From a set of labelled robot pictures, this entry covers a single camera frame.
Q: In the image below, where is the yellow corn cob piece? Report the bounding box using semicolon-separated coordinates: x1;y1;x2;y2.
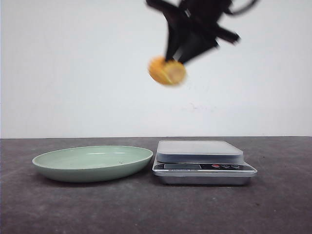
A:
148;56;186;86

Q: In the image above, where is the green shallow plate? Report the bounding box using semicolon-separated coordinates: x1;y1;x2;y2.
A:
32;145;153;183

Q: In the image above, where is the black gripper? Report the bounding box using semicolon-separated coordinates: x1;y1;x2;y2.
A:
146;0;240;64

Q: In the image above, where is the silver digital kitchen scale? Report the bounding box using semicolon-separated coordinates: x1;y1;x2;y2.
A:
152;140;257;185

